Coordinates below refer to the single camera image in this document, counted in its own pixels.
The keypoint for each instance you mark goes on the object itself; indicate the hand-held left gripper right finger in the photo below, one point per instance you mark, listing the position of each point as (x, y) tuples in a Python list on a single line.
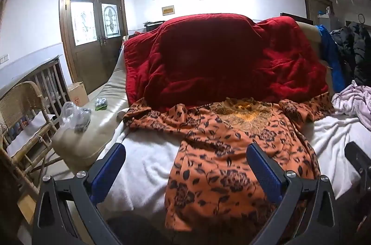
[(265, 172)]

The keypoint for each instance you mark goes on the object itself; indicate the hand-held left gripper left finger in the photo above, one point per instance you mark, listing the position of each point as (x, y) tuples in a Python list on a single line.
[(107, 172)]

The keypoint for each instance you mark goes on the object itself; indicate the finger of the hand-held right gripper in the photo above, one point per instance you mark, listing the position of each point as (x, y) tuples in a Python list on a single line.
[(358, 159)]

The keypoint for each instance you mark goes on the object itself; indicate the orange floral shirt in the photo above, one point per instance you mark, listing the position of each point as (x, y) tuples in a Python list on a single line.
[(220, 152)]

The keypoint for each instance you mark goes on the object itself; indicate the white towel blanket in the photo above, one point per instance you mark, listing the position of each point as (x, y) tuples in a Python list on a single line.
[(145, 164)]

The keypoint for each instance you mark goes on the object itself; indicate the cream leather sofa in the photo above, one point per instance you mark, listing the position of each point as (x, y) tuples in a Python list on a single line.
[(101, 123)]

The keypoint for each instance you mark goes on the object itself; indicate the pale pink cloth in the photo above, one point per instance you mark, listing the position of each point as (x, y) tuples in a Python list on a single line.
[(353, 103)]

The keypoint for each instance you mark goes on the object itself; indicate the clear plastic bag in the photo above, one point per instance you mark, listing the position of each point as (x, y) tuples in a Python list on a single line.
[(75, 116)]

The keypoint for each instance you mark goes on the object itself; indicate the small green packet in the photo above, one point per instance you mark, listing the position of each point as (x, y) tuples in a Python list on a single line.
[(101, 104)]

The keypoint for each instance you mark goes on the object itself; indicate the cardboard box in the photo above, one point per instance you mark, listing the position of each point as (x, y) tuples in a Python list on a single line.
[(77, 94)]

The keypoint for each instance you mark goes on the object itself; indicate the blue garment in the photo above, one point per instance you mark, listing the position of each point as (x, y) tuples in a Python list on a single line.
[(333, 59)]

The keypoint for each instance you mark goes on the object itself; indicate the black puffer jacket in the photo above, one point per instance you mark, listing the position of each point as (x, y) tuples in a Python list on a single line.
[(355, 51)]

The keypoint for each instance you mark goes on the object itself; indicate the wooden slatted railing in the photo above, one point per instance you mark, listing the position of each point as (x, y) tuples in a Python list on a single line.
[(49, 80)]

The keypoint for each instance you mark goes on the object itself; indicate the wicker chair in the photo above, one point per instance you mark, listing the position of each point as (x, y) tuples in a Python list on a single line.
[(20, 106)]

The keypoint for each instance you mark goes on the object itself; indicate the red quilted blanket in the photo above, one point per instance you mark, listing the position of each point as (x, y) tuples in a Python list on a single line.
[(220, 59)]

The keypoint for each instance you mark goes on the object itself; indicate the brown wooden double door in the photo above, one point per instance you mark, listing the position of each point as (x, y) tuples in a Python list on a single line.
[(92, 30)]

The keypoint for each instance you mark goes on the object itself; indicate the dark piano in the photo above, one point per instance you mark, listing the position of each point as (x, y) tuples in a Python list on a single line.
[(153, 26)]

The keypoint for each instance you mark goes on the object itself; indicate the white wall switch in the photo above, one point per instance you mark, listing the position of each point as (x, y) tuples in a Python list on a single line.
[(3, 59)]

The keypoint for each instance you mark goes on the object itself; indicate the yellow wall sign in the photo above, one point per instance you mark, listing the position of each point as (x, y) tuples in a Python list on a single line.
[(168, 10)]

